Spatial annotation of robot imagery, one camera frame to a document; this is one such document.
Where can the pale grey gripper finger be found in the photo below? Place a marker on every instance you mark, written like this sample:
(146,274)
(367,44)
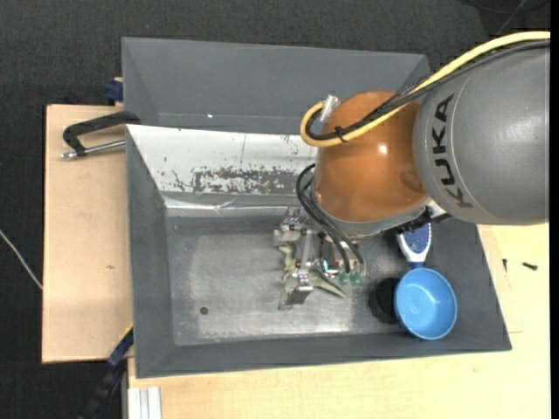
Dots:
(291,223)
(304,281)

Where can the green toy animal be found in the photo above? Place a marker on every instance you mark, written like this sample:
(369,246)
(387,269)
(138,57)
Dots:
(289,263)

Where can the grey metal bin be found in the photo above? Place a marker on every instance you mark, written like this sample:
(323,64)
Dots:
(244,312)

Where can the black round object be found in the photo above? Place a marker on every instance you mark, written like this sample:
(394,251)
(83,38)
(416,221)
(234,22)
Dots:
(382,300)

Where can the blue and white brush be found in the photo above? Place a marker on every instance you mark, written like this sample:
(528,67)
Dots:
(417,243)

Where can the blue plastic bowl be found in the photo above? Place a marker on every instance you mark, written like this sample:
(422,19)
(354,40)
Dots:
(425,304)

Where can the small black screw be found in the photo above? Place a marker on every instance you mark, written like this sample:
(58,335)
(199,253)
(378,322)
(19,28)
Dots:
(531,266)

